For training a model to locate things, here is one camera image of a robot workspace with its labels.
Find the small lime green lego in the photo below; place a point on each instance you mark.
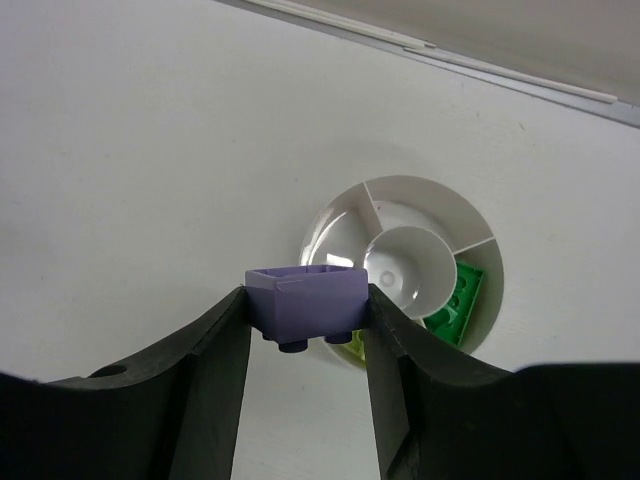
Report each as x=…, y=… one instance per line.
x=355, y=347

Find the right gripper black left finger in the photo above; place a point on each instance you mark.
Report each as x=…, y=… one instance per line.
x=169, y=411

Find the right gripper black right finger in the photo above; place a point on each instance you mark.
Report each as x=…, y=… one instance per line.
x=439, y=413

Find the light purple lego brick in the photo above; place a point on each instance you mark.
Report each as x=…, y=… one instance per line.
x=292, y=305

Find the green lego plate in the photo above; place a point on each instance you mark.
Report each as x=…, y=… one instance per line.
x=450, y=322

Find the white round divided container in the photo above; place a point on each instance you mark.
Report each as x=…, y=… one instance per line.
x=408, y=233

